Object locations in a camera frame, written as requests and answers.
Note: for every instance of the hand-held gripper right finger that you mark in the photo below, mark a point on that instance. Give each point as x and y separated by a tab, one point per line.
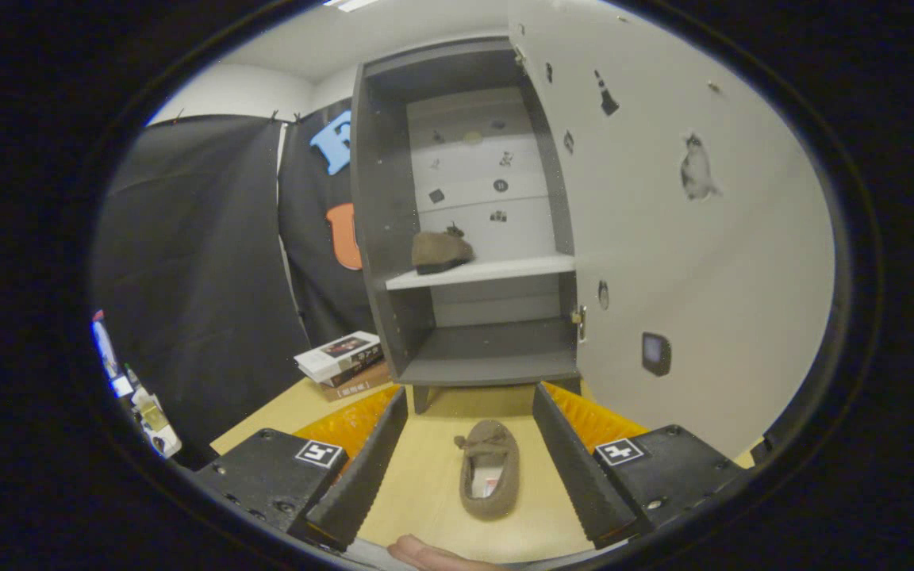
580	476

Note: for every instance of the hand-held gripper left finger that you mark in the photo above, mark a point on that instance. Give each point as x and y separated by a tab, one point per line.
362	476

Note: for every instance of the brown suede shoe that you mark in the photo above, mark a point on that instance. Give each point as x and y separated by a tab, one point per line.
439	252
489	434

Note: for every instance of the dark grey shoe cabinet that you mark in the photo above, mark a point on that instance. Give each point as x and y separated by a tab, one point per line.
378	238

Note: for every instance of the light grey shoe cabinet door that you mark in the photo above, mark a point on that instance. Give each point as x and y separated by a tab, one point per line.
743	262

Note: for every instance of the metal door hinge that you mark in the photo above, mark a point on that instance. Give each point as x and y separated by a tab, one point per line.
578	321
519	55

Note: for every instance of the white cabinet shelf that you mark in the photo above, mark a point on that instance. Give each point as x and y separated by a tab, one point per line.
481	271

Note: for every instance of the brown book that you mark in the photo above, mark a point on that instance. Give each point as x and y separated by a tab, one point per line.
362	387

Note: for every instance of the dark book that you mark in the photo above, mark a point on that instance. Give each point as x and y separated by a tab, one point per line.
362	371

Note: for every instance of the white book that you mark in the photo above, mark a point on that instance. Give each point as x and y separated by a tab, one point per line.
330	357

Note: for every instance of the blurred small colourful items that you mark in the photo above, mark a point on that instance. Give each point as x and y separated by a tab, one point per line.
147	412

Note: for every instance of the black backdrop cloth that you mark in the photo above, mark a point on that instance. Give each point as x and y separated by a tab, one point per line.
195	262

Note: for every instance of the long ceiling light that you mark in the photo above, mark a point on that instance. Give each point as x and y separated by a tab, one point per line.
350	4

